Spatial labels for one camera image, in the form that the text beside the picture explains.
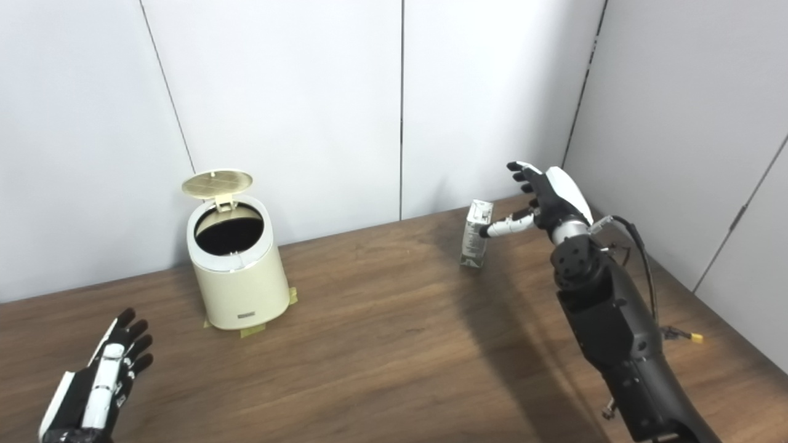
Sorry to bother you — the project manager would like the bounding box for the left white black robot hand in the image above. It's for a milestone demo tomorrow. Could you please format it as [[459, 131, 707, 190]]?
[[38, 308, 153, 443]]

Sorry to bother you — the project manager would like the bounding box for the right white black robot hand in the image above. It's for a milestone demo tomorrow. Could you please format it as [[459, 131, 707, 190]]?
[[479, 161, 595, 241]]

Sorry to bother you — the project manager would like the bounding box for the white green milk carton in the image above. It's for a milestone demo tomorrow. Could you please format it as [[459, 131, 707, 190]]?
[[460, 199, 494, 269]]

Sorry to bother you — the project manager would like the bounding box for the cream round bin lid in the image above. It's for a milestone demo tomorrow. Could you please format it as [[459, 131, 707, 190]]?
[[182, 169, 254, 213]]

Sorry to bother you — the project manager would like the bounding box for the cream-colored bin body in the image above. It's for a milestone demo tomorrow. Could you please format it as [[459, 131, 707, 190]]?
[[187, 195, 291, 330]]

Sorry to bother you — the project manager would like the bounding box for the yellow cable connector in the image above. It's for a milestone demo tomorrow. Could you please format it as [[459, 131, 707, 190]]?
[[662, 326, 704, 344]]

